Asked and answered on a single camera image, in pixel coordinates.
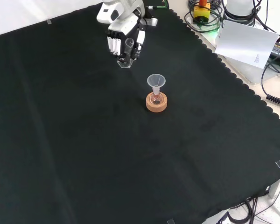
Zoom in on green cable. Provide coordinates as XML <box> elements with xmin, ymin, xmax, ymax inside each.
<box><xmin>148</xmin><ymin>0</ymin><xmax>169</xmax><ymax>10</ymax></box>

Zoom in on small glass round-bottom flask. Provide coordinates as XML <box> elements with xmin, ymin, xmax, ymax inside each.
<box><xmin>150</xmin><ymin>86</ymin><xmax>164</xmax><ymax>105</ymax></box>

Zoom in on cork ring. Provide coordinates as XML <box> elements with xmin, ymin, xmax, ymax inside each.
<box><xmin>146</xmin><ymin>91</ymin><xmax>168</xmax><ymax>113</ymax></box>

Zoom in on pale board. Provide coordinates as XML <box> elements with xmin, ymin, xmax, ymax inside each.
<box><xmin>214</xmin><ymin>19</ymin><xmax>280</xmax><ymax>70</ymax></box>

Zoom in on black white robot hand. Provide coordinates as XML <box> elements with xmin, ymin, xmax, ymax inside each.
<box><xmin>106</xmin><ymin>13</ymin><xmax>146</xmax><ymax>63</ymax></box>

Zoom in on black cable loops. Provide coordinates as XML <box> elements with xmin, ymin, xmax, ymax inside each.
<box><xmin>183</xmin><ymin>0</ymin><xmax>225</xmax><ymax>34</ymax></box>

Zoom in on black ribbed cable plug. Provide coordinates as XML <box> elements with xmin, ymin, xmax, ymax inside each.
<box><xmin>261</xmin><ymin>55</ymin><xmax>280</xmax><ymax>108</ymax></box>

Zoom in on clear glass graduated cylinder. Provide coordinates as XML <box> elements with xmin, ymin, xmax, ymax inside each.
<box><xmin>117</xmin><ymin>37</ymin><xmax>134</xmax><ymax>69</ymax></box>

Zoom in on black cloth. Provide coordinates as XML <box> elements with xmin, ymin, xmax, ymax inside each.
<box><xmin>0</xmin><ymin>4</ymin><xmax>280</xmax><ymax>224</ymax></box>

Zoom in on clear plastic funnel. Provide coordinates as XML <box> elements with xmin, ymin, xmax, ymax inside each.
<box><xmin>147</xmin><ymin>73</ymin><xmax>167</xmax><ymax>94</ymax></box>

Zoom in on black floor cables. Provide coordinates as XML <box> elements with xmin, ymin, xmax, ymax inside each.
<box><xmin>220</xmin><ymin>195</ymin><xmax>280</xmax><ymax>224</ymax></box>

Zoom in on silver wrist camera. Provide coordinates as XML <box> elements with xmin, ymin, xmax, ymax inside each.
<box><xmin>143</xmin><ymin>17</ymin><xmax>159</xmax><ymax>27</ymax></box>

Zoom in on yellow stop button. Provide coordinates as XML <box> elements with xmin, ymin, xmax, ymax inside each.
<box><xmin>193</xmin><ymin>0</ymin><xmax>211</xmax><ymax>24</ymax></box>

